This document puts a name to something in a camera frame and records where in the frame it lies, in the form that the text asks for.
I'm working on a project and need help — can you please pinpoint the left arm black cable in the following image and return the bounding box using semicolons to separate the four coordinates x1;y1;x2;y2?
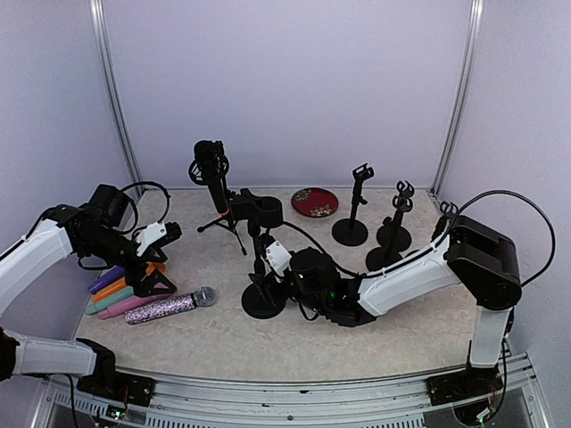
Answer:
120;180;171;233

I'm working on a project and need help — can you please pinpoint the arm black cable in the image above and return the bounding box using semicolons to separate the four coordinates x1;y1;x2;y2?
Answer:
276;190;557;286
120;180;171;233

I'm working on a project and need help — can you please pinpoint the black stand with phone clamp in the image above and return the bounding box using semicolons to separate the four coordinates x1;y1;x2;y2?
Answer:
230;189;287;319

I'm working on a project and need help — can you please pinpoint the aluminium front rail frame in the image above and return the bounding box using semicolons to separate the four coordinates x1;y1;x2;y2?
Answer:
23;351;555;427

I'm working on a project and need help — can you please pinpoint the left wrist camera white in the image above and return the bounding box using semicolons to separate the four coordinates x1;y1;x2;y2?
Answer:
134;222;167;257

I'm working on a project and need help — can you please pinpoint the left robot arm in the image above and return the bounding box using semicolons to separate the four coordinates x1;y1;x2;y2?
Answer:
1;184;182;407

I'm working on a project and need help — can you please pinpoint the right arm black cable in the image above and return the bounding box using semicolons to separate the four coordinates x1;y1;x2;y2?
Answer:
276;190;557;286

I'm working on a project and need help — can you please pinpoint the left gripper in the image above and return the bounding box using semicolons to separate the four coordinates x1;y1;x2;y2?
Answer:
81;226;176;297

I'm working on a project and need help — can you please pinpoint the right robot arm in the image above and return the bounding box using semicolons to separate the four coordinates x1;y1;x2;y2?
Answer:
241;216;523;406

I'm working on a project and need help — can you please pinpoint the glitter silver-head microphone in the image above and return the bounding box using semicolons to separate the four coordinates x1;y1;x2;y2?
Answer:
124;287;217;325

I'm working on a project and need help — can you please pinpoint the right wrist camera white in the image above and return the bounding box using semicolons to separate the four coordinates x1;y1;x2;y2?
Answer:
266;241;292;278

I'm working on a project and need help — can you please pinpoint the right aluminium corner post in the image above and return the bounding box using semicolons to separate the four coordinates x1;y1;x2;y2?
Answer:
430;0;485;198

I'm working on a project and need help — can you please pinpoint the tall black stand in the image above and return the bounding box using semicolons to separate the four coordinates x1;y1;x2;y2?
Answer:
332;163;374;247

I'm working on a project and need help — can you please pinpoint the left aluminium corner post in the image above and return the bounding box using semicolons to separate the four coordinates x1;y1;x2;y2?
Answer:
89;0;142;183

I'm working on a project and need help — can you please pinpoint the aluminium corner post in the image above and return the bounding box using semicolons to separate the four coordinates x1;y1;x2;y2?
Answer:
430;0;485;198
89;0;142;183

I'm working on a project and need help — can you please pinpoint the black microphone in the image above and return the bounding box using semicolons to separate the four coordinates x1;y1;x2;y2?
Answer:
188;140;229;216

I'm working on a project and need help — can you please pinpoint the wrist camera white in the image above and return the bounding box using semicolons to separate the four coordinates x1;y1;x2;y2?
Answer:
266;241;292;278
134;222;167;257

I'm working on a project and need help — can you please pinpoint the orange microphone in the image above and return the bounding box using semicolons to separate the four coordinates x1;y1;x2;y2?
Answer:
92;263;166;302

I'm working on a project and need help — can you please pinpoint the purple microphone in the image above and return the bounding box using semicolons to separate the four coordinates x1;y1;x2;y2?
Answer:
88;267;124;295

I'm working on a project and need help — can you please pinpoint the pink microphone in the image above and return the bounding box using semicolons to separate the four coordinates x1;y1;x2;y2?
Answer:
96;294;170;320

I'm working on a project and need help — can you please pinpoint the teal microphone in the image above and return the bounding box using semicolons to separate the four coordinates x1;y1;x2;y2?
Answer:
85;286;134;316

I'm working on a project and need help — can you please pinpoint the black tripod mic stand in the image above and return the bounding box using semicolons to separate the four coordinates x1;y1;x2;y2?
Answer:
197;178;247;256

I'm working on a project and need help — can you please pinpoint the red floral round plate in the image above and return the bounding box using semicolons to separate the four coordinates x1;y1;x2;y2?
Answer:
291;187;339;218

